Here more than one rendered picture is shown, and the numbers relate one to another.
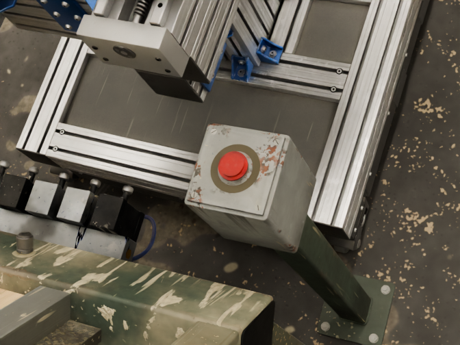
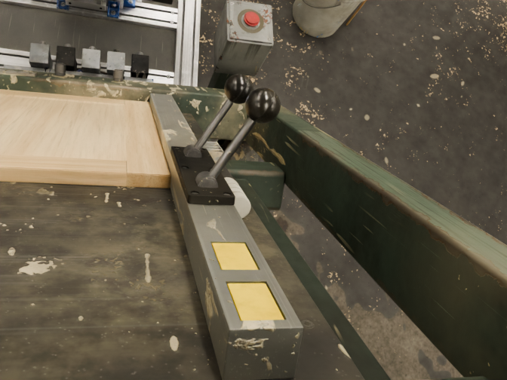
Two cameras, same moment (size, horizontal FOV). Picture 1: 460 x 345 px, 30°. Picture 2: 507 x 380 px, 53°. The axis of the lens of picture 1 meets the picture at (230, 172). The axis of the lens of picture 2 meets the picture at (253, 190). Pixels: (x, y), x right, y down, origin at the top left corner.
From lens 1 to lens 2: 86 cm
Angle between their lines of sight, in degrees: 37
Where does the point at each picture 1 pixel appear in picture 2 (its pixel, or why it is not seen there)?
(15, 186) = (69, 53)
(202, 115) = (90, 39)
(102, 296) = (192, 93)
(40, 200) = (90, 59)
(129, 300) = (209, 94)
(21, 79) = not seen: outside the picture
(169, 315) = not seen: hidden behind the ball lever
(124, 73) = (25, 13)
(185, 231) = not seen: hidden behind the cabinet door
